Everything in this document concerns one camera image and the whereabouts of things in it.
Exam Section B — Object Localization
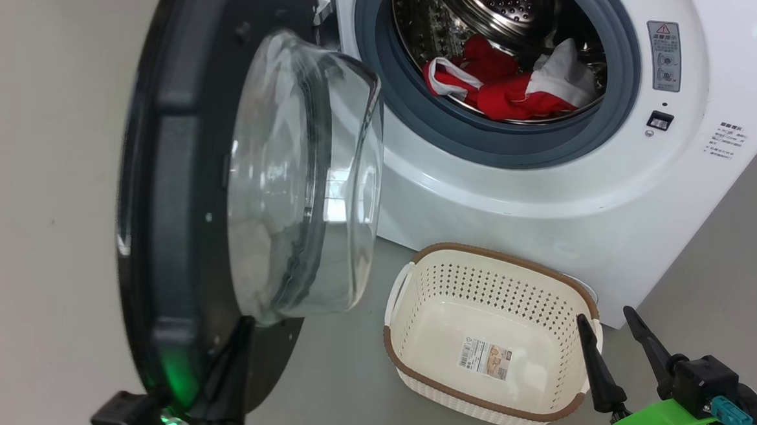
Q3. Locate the round glass washer door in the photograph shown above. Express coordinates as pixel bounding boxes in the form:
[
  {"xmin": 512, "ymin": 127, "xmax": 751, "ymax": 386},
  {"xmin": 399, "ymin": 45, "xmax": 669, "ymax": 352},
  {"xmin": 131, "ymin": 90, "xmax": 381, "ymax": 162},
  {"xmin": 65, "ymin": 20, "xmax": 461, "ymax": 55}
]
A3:
[{"xmin": 105, "ymin": 0, "xmax": 393, "ymax": 425}]

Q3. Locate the red and white garment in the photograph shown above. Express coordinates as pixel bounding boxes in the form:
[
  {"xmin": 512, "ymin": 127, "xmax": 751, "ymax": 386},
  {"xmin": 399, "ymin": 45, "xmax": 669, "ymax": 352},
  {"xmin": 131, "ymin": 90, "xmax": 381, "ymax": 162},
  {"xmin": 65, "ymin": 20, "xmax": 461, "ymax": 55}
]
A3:
[{"xmin": 421, "ymin": 30, "xmax": 600, "ymax": 126}]

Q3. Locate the cream perforated laundry basket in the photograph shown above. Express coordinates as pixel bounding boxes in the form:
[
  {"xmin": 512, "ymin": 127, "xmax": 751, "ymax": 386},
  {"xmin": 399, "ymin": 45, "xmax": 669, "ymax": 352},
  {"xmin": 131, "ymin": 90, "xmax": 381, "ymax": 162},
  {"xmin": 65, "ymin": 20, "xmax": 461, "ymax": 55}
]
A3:
[{"xmin": 378, "ymin": 239, "xmax": 608, "ymax": 425}]

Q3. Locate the white front-load washing machine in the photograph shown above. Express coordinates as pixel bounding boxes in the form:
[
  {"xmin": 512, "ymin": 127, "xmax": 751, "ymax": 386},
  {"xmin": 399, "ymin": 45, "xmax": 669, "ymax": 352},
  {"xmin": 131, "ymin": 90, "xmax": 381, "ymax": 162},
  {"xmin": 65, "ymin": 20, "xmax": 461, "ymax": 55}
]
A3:
[{"xmin": 292, "ymin": 0, "xmax": 757, "ymax": 336}]

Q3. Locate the grey rubber door gasket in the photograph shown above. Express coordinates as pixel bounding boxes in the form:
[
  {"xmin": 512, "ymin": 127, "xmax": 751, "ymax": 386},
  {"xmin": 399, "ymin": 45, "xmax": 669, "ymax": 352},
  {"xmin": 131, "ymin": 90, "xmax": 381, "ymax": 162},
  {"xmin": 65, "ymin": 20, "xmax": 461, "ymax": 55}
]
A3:
[{"xmin": 347, "ymin": 0, "xmax": 645, "ymax": 176}]

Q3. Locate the stainless steel washing machine drum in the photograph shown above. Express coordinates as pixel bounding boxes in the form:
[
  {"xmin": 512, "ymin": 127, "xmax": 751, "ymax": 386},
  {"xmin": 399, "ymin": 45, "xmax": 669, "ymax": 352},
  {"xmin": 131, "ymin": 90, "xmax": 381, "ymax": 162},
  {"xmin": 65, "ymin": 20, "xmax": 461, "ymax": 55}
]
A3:
[{"xmin": 387, "ymin": 0, "xmax": 611, "ymax": 129}]

